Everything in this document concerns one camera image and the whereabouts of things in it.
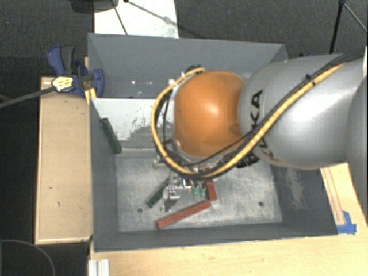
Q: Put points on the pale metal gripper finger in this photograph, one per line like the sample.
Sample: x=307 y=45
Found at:
x=174 y=195
x=166 y=200

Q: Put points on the long red-brown flat block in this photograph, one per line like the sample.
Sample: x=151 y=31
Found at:
x=184 y=214

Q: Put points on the pale wood board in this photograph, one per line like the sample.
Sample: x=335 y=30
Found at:
x=63 y=165

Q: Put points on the grey metal bin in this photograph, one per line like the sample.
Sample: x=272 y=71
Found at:
x=138 y=177

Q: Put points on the short red-brown flat block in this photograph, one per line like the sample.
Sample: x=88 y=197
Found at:
x=211 y=191

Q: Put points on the dark green flat block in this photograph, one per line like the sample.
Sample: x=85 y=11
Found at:
x=156 y=195

